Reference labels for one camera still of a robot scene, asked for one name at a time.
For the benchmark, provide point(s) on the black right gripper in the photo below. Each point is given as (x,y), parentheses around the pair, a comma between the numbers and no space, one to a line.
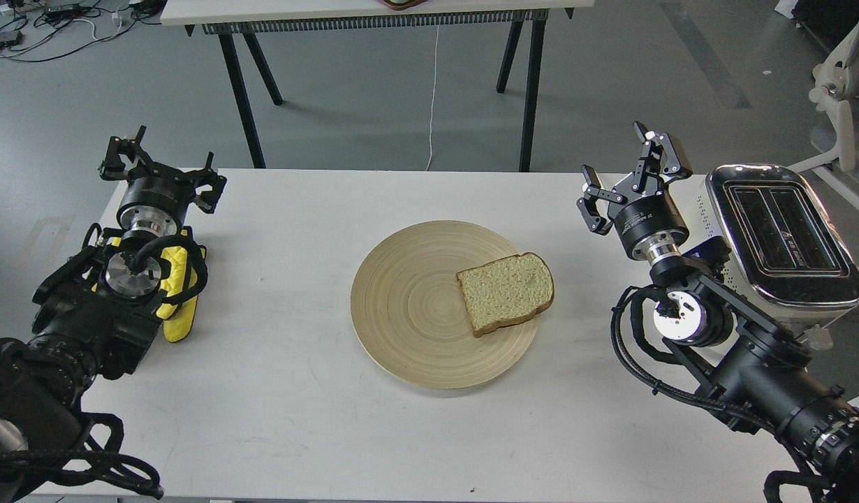
(641,203)

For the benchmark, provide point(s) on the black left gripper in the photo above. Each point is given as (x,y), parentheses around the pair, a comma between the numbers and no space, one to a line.
(157,199)

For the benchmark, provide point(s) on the slice of bread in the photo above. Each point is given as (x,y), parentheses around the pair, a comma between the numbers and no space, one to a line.
(506,292)

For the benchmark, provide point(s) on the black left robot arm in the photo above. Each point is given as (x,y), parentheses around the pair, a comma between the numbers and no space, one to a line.
(99,314)

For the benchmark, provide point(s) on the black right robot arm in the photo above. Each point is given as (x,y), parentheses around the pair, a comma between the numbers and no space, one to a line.
(690,337)

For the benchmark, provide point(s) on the white and chrome toaster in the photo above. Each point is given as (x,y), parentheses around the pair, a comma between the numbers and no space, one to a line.
(786,257)

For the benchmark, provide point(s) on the yellow cloth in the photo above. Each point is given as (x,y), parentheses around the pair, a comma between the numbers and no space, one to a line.
(178,319)

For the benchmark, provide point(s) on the white background table black legs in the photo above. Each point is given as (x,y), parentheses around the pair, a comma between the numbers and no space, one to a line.
(227,19)

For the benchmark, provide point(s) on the round wooden plate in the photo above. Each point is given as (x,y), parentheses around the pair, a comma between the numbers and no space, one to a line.
(409,313)

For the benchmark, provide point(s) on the brown object on background table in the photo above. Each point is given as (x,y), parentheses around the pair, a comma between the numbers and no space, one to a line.
(401,4)

